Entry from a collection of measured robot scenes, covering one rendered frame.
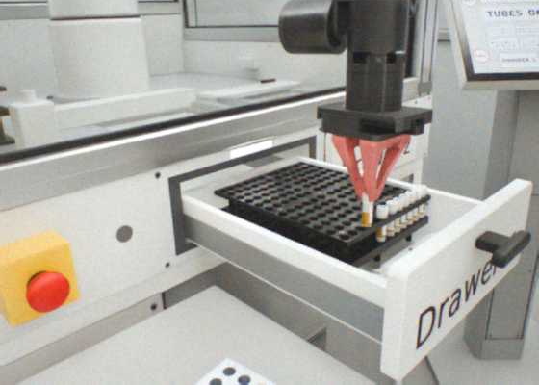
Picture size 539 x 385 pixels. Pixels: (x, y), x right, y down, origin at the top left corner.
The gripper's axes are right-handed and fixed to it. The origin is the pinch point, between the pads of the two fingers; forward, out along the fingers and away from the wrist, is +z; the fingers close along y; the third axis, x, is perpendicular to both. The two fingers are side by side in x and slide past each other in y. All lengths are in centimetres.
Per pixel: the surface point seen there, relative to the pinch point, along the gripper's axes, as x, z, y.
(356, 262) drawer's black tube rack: -2.9, 7.0, 0.9
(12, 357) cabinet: -32.1, 17.1, -23.6
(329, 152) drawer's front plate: 20.8, 3.2, -22.1
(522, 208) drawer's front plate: 15.9, 3.4, 10.7
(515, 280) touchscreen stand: 100, 56, -12
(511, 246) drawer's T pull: 2.9, 2.8, 14.0
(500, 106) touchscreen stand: 98, 4, -23
